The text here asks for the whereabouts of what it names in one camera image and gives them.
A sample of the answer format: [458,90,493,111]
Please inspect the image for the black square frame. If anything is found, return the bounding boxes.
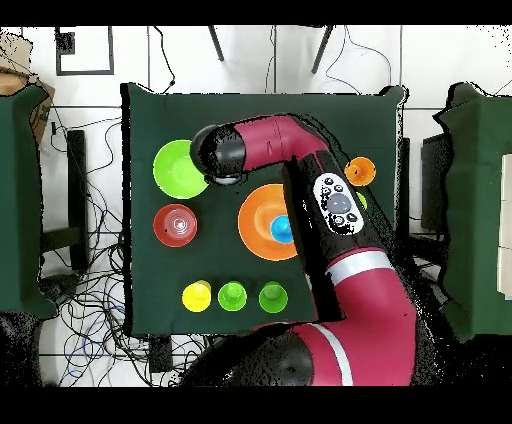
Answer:
[54,25,115,76]

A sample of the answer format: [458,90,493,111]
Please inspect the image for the tangle of floor cables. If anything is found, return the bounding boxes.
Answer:
[39,115,213,387]

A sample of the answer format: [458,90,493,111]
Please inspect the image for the blue cup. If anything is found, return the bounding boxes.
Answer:
[270,214,295,245]

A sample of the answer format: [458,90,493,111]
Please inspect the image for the black power box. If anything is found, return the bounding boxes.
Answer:
[148,335,174,374]

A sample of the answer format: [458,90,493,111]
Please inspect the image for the large orange bowl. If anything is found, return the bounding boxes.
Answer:
[237,182,299,262]

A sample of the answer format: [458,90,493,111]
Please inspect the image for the thin black cable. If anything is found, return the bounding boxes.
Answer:
[152,25,177,95]
[324,25,393,96]

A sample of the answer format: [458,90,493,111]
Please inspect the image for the black floor stand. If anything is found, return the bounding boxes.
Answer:
[39,129,90,273]
[397,137,445,277]

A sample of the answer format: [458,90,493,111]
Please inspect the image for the dark tripod leg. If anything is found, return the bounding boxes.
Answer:
[207,25,226,62]
[311,25,336,76]

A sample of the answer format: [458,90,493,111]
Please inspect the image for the large green bowl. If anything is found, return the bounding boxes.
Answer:
[152,138,210,200]

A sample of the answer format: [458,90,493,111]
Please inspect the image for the dark green tablecloth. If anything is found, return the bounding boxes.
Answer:
[120,82,409,336]

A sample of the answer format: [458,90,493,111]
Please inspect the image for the orange cup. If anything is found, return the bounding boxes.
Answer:
[343,156,377,188]

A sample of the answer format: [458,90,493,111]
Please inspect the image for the grey black device base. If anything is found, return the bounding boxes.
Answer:
[39,273,83,305]

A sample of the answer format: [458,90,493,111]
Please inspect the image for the cardboard box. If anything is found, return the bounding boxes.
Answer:
[0,67,56,145]

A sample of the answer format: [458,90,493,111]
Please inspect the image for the yellow cup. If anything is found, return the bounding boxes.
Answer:
[181,279,213,314]

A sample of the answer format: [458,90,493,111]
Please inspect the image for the green cloth side table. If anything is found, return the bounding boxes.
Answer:
[0,85,59,319]
[432,82,512,343]

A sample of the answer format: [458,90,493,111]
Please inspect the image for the red bowl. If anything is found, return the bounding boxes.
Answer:
[152,203,199,248]

